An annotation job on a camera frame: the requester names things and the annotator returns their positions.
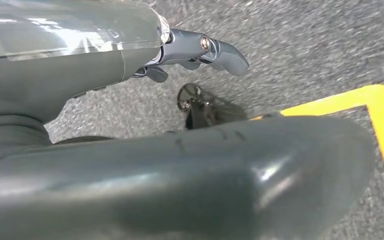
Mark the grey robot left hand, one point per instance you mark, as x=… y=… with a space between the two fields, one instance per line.
x=145 y=182

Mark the black robot left foot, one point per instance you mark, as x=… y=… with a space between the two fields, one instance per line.
x=218 y=106

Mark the ribbed grey left arm sleeve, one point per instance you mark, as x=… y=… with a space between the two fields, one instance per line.
x=6 y=132

